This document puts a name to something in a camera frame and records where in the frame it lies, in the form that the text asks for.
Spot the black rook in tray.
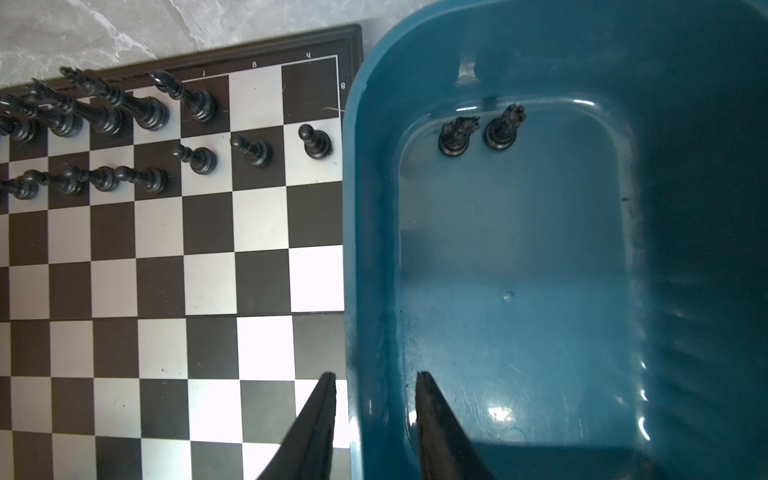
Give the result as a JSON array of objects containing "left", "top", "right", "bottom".
[{"left": 484, "top": 104, "right": 526, "bottom": 151}]

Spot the black white chess board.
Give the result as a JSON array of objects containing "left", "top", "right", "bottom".
[{"left": 1, "top": 24, "right": 362, "bottom": 479}]

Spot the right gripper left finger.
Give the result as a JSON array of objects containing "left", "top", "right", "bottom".
[{"left": 258, "top": 372, "right": 336, "bottom": 480}]

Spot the black knight in tray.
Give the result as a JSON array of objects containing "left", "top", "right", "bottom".
[{"left": 438, "top": 116, "right": 480, "bottom": 157}]

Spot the black pawn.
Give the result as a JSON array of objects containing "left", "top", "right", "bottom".
[
  {"left": 230, "top": 133, "right": 272, "bottom": 167},
  {"left": 172, "top": 144, "right": 217, "bottom": 175},
  {"left": 298, "top": 124, "right": 332, "bottom": 160}
]

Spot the black bishop on board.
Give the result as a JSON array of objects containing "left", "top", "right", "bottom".
[{"left": 150, "top": 70, "right": 217, "bottom": 123}]

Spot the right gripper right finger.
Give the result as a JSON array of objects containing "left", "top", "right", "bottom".
[{"left": 415, "top": 371, "right": 494, "bottom": 479}]

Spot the teal plastic tray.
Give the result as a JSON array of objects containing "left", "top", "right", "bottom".
[{"left": 343, "top": 1, "right": 767, "bottom": 479}]

